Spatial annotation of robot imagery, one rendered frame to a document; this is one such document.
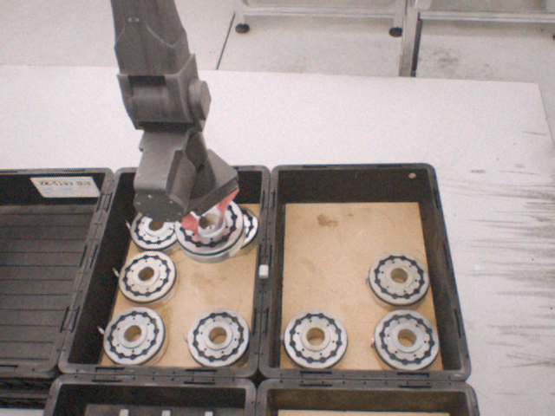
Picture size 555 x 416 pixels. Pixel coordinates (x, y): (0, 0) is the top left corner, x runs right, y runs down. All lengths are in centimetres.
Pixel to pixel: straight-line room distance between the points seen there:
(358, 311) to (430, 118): 66
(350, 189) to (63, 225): 58
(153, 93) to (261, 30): 241
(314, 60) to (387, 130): 141
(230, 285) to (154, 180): 43
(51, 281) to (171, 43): 64
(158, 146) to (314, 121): 84
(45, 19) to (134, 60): 295
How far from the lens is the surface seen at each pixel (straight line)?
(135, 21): 52
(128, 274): 96
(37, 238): 112
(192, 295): 94
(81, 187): 108
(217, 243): 74
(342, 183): 98
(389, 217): 101
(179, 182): 56
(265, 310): 79
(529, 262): 118
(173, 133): 57
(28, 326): 103
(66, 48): 317
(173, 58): 52
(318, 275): 93
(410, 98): 144
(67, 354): 85
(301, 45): 281
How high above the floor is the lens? 165
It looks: 54 degrees down
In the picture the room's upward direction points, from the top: 6 degrees counter-clockwise
